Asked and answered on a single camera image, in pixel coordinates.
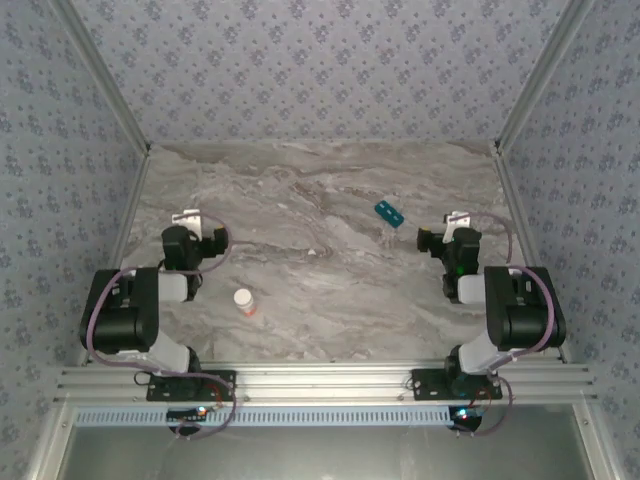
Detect grey metal sheet panel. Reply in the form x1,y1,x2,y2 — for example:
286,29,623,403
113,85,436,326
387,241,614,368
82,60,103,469
59,424,596,480

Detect aluminium rear frame post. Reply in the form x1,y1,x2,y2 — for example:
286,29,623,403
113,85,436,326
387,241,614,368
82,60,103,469
493,0,597,157
48,0,153,157

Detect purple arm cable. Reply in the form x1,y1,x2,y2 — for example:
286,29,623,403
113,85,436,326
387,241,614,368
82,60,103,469
81,213,237,441
452,212,561,439

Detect aluminium lower frame post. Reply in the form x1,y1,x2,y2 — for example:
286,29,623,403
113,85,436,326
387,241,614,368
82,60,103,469
24,403,76,480
572,402,621,480

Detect teal pill organizer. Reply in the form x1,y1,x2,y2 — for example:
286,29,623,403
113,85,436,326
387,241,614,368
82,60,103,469
373,199,407,231

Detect aluminium front rail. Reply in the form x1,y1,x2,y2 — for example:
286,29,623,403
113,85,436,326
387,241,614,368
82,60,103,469
53,360,599,405

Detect white pill bottle orange label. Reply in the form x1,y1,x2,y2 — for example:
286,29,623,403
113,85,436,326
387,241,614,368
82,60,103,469
233,288,258,318

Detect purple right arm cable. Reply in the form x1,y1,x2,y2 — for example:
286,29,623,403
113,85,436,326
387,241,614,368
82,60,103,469
452,212,561,439

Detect aluminium table side rail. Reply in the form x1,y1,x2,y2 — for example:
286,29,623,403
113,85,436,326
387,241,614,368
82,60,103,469
77,149,154,366
492,144,571,364

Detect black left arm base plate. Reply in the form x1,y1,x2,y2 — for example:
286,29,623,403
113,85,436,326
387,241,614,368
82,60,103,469
145,368,237,403

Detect grey slotted cable duct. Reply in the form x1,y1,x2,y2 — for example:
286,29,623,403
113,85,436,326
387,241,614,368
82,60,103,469
73,405,456,428

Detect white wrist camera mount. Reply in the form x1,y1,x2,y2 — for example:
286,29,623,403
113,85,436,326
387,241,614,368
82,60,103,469
171,209,204,239
443,210,472,245

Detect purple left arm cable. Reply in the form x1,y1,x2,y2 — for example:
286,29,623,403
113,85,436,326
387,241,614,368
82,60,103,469
81,213,237,441

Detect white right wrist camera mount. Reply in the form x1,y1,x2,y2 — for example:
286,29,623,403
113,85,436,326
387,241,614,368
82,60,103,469
443,210,472,245

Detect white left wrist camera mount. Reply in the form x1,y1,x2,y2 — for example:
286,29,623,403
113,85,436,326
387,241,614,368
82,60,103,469
171,209,204,239

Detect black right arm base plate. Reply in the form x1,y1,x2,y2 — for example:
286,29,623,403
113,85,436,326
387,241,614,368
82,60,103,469
410,368,503,401

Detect aluminium frame post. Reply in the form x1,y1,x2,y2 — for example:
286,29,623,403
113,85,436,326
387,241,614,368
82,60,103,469
24,403,76,480
572,402,621,480
48,0,153,157
493,0,597,157

